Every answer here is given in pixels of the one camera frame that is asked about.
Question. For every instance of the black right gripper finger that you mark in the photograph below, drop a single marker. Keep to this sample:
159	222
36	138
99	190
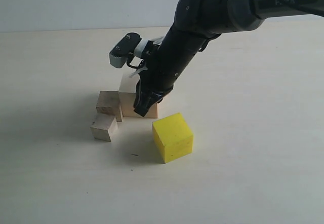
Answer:
144	101

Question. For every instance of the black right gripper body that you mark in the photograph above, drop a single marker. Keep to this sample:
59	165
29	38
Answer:
167	62

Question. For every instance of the large pale wooden cube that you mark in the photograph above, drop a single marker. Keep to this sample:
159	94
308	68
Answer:
127	94

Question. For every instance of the yellow cube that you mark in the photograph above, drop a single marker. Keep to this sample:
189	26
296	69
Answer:
173	137

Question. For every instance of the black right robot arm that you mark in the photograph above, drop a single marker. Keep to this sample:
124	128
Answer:
196	23

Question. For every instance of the medium wooden cube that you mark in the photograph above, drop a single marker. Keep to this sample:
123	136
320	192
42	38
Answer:
109	103

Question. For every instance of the small wooden cube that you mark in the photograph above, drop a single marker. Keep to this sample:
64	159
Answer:
104	127

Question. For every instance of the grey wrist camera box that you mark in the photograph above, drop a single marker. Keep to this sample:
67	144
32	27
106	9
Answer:
129	47

